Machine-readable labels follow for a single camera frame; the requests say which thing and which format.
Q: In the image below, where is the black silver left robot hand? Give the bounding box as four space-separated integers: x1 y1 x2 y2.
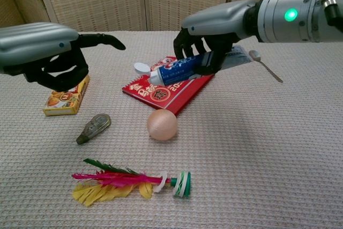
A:
0 22 126 93

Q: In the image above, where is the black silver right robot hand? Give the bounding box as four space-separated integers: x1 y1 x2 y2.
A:
173 0 258 76

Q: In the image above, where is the blue white toothpaste tube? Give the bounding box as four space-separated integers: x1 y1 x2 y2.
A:
133 45 254 86

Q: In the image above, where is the metal spoon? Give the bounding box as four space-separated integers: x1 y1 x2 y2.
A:
248 49 284 84

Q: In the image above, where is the yellow curry box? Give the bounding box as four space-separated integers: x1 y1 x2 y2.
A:
43 75 91 117

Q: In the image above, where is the red spiral desk calendar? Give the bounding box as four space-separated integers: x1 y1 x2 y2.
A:
122 56 215 117

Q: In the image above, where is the grey correction tape dispenser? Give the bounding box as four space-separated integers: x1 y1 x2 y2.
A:
76 113 112 145

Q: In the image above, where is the beige woven tablecloth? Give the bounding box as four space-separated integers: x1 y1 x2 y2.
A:
0 30 343 229

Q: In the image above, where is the colourful feather shuttlecock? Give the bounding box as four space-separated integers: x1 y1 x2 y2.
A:
71 158 192 208

